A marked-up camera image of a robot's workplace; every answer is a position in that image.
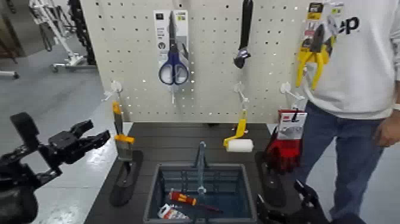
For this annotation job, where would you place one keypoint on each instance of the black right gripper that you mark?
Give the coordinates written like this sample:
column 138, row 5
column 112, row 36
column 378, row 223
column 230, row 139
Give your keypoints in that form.
column 300, row 217

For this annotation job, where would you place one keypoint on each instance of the red work gloves pack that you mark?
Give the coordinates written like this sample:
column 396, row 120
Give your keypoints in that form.
column 284, row 153

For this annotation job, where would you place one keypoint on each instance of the yellow pliers in packaging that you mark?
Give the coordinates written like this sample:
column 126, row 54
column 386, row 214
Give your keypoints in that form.
column 312, row 58

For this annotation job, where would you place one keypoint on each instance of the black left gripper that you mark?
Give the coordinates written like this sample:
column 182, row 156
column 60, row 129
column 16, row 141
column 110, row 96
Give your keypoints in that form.
column 65, row 147

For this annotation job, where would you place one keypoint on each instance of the red white small package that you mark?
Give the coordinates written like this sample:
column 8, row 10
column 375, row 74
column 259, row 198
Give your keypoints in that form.
column 170, row 214

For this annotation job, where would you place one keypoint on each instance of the blue scissors in packaging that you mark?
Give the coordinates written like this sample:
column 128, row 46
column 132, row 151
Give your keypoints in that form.
column 173, row 62

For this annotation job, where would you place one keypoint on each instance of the white pegboard panel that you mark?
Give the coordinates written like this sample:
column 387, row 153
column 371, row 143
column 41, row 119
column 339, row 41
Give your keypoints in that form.
column 212, row 62

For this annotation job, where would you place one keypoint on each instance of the clear plastic pegboard hook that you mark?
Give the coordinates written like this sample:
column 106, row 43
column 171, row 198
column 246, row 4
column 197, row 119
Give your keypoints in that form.
column 239, row 88
column 172, row 90
column 285, row 88
column 116, row 86

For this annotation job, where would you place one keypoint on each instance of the black column stand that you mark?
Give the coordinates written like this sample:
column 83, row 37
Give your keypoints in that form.
column 82, row 31

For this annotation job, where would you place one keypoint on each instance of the grey stand leg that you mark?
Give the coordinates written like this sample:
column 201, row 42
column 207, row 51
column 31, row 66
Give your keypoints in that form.
column 9, row 74

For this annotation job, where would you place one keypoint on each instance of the yellow paint brush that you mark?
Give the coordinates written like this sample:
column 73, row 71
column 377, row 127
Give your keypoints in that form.
column 124, row 147

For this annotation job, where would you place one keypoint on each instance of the red yellow screwdriver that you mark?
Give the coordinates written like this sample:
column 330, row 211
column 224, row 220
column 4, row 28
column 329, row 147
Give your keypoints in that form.
column 181, row 197

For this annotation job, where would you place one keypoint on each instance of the person in white sweatshirt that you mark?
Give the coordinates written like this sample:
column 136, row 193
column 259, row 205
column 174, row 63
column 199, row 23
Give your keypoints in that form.
column 359, row 78

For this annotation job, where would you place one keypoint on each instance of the brown wooden furniture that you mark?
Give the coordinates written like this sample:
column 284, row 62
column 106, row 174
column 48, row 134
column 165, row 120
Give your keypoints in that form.
column 9, row 31

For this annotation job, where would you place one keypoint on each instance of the black adjustable wrench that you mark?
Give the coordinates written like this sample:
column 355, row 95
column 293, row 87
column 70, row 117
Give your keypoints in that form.
column 246, row 25

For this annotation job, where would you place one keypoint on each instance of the grey plastic crate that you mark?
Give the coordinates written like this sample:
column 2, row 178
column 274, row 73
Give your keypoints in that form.
column 245, row 187

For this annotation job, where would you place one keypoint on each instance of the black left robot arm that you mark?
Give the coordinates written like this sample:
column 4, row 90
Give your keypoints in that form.
column 15, row 187

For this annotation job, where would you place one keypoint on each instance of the white wheeled stand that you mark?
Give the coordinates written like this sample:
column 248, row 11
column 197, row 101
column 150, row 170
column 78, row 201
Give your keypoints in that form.
column 59, row 31

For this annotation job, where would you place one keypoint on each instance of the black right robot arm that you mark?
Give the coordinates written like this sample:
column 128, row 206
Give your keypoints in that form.
column 348, row 219

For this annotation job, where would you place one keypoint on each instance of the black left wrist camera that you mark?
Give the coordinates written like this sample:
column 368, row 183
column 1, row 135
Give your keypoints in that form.
column 25, row 128

